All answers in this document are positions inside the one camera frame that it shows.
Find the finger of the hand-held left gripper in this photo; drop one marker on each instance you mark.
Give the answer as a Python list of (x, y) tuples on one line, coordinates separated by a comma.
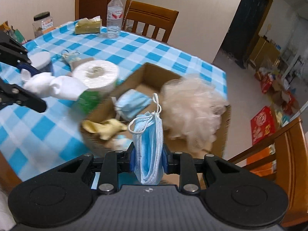
[(27, 69), (28, 99)]

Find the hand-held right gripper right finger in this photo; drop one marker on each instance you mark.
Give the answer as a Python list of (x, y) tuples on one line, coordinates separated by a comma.
[(164, 161)]

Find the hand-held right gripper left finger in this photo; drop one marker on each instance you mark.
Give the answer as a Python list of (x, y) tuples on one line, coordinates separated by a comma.
[(132, 161)]

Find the stack of blue face masks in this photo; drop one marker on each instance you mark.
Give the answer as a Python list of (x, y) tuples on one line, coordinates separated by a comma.
[(149, 149)]

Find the blue and white toy figure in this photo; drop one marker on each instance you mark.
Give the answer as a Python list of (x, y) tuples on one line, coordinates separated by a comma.
[(120, 142)]

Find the white sock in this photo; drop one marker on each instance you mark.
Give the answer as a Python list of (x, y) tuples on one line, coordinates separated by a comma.
[(62, 86)]

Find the yellow cloth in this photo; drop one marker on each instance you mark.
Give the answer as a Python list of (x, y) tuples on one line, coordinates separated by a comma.
[(108, 127)]

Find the blue face mask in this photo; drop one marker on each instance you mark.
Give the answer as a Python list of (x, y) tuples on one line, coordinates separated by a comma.
[(132, 103)]

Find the white mesh bath pouf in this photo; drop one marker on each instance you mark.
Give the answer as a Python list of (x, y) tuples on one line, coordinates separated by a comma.
[(190, 105)]

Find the cardboard box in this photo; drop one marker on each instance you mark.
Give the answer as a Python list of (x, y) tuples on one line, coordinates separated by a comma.
[(154, 74)]

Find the round container with white lid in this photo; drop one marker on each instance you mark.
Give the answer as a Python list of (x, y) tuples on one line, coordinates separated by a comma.
[(41, 59)]

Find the teal carton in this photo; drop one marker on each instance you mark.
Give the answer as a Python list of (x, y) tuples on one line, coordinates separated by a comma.
[(18, 35)]

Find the patterned small pouch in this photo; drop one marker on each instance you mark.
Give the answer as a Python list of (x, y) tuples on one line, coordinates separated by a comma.
[(71, 57)]

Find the plastic jar with black lid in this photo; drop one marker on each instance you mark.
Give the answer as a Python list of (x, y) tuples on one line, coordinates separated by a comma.
[(43, 26)]

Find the toilet paper roll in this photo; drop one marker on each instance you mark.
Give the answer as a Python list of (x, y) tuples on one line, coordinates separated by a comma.
[(96, 72)]

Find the gold tissue pack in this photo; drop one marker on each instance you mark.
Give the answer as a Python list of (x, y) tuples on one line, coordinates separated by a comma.
[(87, 26)]

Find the orange box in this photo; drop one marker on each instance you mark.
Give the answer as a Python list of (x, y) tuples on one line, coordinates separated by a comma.
[(261, 161)]

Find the clear water bottle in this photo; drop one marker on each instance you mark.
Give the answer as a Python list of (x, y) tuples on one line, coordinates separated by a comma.
[(115, 16)]

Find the large red printed box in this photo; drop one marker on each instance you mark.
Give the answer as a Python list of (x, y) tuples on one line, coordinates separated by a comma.
[(262, 125)]

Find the wooden chair with curved back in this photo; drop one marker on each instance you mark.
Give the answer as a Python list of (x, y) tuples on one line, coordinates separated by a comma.
[(291, 154)]

